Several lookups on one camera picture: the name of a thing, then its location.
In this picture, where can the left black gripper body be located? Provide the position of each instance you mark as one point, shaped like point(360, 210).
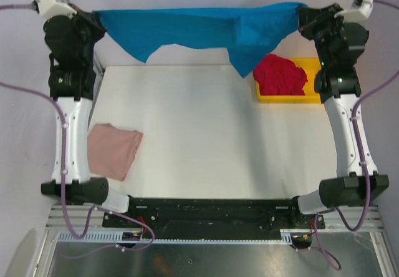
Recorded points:
point(90, 31)

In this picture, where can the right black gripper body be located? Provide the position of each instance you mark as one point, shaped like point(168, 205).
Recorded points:
point(323, 29)

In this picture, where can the blue t shirt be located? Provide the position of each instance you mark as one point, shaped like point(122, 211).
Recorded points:
point(248, 34)

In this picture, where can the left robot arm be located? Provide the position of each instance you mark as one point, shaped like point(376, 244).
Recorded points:
point(71, 36)

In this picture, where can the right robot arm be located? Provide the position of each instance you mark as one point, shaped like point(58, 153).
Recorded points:
point(340, 40)

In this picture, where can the yellow plastic tray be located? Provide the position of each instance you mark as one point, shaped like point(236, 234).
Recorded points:
point(311, 67)

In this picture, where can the red t shirt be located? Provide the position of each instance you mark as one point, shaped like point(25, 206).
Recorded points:
point(279, 76)

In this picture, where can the folded pink t shirt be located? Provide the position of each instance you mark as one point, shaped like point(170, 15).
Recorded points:
point(111, 151)

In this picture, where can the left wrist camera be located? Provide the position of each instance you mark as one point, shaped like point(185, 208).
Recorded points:
point(51, 8)

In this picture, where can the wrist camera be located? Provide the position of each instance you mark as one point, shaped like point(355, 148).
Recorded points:
point(51, 8)
point(360, 11)

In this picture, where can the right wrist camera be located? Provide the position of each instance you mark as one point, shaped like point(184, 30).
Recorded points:
point(360, 11)

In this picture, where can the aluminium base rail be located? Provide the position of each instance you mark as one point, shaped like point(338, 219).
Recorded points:
point(78, 215)

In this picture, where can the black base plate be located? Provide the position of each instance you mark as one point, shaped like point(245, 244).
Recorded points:
point(214, 220)

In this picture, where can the white cable duct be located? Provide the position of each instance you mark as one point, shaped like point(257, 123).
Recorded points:
point(121, 237)

